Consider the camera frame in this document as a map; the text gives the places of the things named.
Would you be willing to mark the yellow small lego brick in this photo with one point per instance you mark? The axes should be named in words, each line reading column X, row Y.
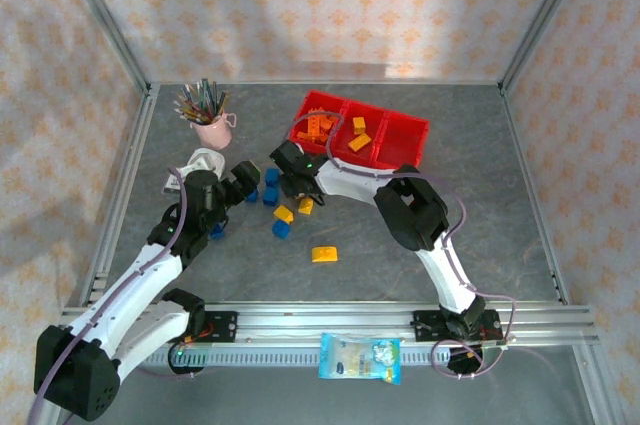
column 306, row 206
column 359, row 125

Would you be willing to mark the blue lego brick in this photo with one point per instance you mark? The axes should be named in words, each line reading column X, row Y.
column 216, row 231
column 270, row 195
column 281, row 229
column 252, row 196
column 272, row 176

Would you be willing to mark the orange lego brick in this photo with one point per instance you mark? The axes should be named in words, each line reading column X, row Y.
column 320, row 144
column 301, row 135
column 329, row 121

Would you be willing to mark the orange arch lego piece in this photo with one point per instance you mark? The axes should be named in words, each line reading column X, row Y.
column 316, row 124

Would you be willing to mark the orange block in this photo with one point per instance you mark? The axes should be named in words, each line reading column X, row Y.
column 325, row 254

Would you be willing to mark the yellow long lego brick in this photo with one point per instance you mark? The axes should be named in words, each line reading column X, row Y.
column 360, row 142

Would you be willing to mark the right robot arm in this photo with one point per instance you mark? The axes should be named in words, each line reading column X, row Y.
column 440, row 270

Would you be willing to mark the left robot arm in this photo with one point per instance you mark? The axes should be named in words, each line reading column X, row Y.
column 130, row 285

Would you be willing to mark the small white angular object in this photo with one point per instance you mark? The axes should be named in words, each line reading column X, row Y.
column 190, row 165

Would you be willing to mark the white round gadget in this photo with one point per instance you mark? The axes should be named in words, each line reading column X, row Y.
column 212, row 160

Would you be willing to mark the pink metal cup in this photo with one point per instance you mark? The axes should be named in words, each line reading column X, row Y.
column 215, row 134

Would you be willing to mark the red plastic bin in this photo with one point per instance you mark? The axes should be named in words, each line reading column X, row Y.
column 405, row 140
column 372, row 150
column 307, row 105

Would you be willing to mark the coloured pencils bundle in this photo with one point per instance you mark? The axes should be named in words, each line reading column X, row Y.
column 200, row 105

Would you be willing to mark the blue white snack packet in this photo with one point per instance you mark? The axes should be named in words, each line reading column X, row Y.
column 360, row 357

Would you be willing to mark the aluminium side frame rail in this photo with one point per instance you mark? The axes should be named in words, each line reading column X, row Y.
column 120, row 185
column 535, row 195

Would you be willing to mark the aluminium rear frame rail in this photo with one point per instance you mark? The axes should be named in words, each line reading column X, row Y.
column 325, row 82

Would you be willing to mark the aluminium frame post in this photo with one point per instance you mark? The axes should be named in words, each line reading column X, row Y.
column 547, row 15
column 597, row 385
column 50, row 419
column 100, row 15

